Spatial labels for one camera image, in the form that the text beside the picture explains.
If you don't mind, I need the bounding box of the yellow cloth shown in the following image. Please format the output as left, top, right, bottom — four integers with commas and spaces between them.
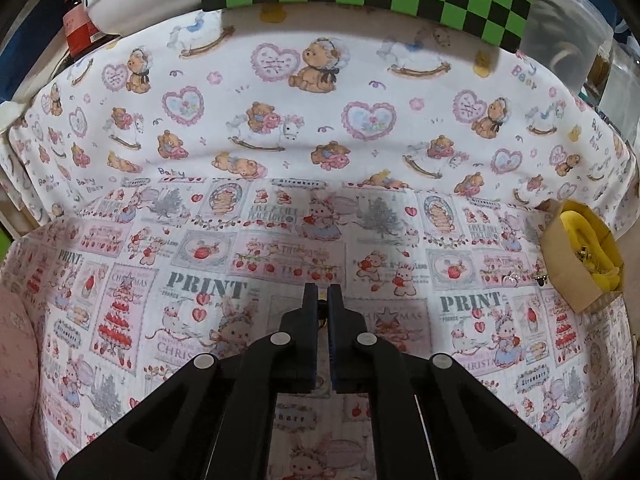
560, 211, 626, 291

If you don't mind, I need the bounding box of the clear plastic tub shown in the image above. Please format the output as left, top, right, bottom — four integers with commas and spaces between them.
520, 0, 615, 88

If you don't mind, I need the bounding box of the bear printed cloth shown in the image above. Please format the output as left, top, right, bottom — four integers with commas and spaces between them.
0, 2, 636, 226

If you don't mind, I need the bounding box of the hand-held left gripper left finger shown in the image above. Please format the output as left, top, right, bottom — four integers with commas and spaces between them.
57, 282, 321, 480

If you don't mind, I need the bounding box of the red jar with black lid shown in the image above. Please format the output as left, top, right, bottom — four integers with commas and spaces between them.
62, 0, 118, 58

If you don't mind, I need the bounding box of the clear spray bottle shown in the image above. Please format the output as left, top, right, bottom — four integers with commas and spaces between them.
597, 40, 640, 136

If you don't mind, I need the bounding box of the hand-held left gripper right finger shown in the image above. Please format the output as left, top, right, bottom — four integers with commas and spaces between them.
327, 283, 583, 480

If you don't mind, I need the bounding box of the gold hexagonal box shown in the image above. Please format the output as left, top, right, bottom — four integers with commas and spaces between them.
541, 199, 626, 315

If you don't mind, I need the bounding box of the pink strawberry printed tablecloth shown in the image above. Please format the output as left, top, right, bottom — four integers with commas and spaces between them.
0, 180, 640, 480

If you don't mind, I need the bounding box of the pink bag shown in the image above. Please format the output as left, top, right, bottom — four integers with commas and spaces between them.
0, 289, 43, 441

